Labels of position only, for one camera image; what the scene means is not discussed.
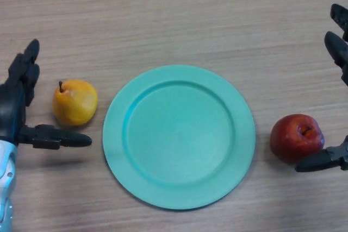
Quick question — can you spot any yellow pear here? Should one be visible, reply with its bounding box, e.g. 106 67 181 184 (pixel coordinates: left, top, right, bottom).
52 79 98 127

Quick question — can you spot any green round plate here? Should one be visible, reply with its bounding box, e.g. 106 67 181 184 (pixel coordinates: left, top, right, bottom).
102 65 257 211

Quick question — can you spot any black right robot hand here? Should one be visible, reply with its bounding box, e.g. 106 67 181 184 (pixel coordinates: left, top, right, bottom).
295 3 348 173

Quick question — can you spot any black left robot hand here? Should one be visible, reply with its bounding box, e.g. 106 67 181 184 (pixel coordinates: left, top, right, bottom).
0 39 92 151

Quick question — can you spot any red apple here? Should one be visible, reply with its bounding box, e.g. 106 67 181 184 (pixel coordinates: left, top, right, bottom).
269 114 325 165

